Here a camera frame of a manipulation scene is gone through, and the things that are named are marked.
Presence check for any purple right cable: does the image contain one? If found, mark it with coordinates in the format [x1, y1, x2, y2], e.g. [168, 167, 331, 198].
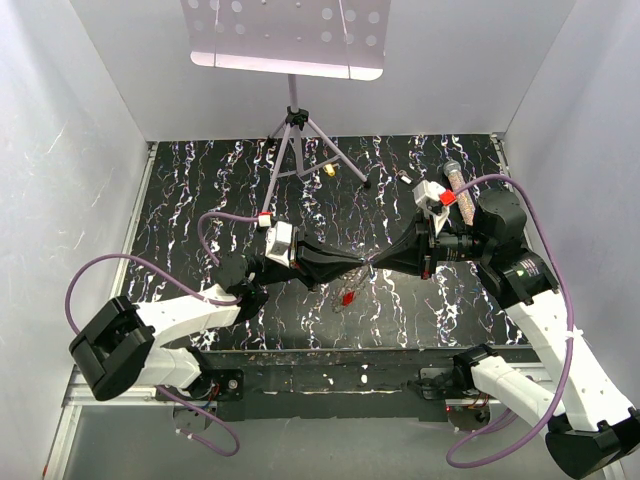
[444, 173, 574, 469]

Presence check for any lilac music stand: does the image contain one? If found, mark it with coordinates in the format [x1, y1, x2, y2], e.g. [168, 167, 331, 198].
[181, 0, 391, 230]

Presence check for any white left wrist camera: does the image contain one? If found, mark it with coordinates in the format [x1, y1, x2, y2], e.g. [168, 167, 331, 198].
[258, 212, 294, 268]

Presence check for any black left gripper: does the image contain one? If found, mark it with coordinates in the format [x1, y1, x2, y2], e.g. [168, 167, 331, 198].
[255, 227, 363, 293]

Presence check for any red key tag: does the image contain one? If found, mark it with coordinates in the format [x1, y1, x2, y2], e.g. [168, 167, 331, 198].
[341, 291, 355, 306]

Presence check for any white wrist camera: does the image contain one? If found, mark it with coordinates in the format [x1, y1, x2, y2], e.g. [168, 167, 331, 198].
[412, 180, 457, 236]
[258, 212, 294, 268]

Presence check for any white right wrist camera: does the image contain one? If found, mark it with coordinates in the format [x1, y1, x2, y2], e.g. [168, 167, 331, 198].
[412, 180, 457, 236]

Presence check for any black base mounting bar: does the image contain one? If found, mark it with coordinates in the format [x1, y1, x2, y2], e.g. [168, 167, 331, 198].
[164, 344, 501, 424]

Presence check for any sprinkles filled tube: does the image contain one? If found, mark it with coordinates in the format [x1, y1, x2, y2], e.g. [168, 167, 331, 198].
[443, 160, 475, 226]

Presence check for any chain of metal keyrings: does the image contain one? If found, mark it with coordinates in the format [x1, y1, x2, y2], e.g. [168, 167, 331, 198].
[330, 264, 374, 314]

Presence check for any yellow key tag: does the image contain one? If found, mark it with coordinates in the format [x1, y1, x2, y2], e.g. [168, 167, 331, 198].
[323, 163, 336, 177]

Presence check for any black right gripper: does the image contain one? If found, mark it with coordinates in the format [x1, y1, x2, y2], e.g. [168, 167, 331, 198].
[371, 208, 492, 280]

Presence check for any aluminium frame rail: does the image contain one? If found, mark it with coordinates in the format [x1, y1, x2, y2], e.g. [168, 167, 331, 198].
[42, 142, 159, 480]

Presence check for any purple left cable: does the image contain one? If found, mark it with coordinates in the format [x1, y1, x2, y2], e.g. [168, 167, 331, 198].
[64, 210, 271, 457]

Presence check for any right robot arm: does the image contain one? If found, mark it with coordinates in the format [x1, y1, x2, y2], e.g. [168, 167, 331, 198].
[373, 181, 639, 479]

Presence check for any purple cable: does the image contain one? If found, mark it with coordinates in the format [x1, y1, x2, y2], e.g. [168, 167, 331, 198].
[64, 210, 271, 457]
[444, 173, 574, 469]

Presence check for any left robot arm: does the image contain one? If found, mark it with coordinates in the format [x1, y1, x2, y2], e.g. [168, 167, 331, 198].
[69, 225, 364, 401]

